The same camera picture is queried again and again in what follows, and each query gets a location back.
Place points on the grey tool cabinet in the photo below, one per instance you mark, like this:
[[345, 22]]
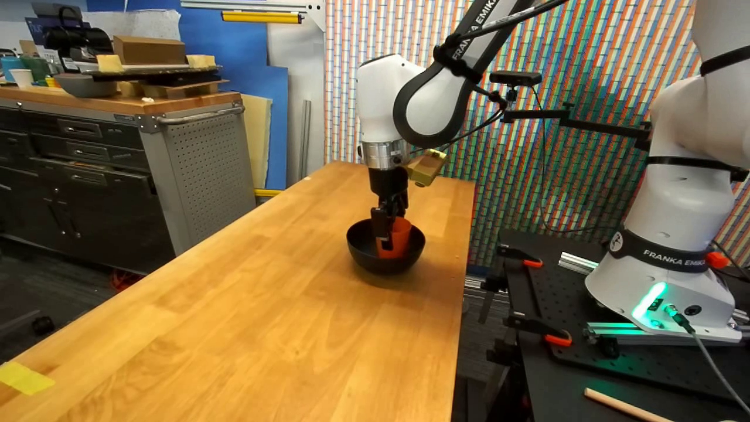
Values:
[[99, 176]]

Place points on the yellow tape piece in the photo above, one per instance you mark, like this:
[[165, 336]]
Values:
[[23, 378]]

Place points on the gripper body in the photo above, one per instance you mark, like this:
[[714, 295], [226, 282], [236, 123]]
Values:
[[388, 181]]

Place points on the black orange clamp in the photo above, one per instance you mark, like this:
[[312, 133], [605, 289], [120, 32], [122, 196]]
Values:
[[542, 329], [518, 255]]

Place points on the wooden stick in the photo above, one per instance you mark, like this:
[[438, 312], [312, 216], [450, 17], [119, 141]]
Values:
[[621, 404]]

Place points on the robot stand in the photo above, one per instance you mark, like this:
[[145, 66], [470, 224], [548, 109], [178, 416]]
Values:
[[562, 363]]

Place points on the white paper cup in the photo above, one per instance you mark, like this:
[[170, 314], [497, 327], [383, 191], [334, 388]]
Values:
[[21, 78]]

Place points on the black bowl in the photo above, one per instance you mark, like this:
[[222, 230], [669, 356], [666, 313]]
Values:
[[387, 264]]

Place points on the short aluminium profile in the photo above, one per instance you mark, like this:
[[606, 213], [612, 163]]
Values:
[[577, 262]]

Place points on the grey bowl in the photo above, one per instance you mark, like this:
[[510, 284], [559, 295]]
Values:
[[85, 87]]

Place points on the brown cardboard box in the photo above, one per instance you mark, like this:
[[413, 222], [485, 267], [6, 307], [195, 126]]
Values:
[[149, 50]]

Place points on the black bag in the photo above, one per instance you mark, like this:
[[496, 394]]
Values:
[[76, 38]]

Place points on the camera on mount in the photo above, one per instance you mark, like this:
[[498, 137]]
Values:
[[515, 78]]

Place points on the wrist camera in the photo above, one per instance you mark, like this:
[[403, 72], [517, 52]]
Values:
[[426, 166]]

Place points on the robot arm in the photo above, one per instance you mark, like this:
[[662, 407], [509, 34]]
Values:
[[679, 193]]

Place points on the black tray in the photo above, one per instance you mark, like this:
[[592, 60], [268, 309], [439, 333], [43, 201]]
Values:
[[158, 72]]

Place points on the orange cup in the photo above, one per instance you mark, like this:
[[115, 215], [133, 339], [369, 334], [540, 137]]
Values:
[[401, 237]]

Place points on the beige foam sheet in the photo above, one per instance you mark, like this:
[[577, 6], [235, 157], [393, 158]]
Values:
[[256, 140]]

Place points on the long aluminium rail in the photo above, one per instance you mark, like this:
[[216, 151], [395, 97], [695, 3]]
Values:
[[615, 331]]

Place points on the yellow bar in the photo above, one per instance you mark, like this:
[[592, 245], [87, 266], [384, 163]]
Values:
[[261, 17]]

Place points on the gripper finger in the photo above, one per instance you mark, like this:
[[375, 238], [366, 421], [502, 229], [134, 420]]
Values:
[[401, 206], [382, 225]]

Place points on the yellow foam block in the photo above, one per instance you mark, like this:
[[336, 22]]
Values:
[[109, 63], [201, 61]]

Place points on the blue board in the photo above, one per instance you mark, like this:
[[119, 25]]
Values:
[[240, 53]]

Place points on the white board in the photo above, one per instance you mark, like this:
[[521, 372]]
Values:
[[304, 64]]

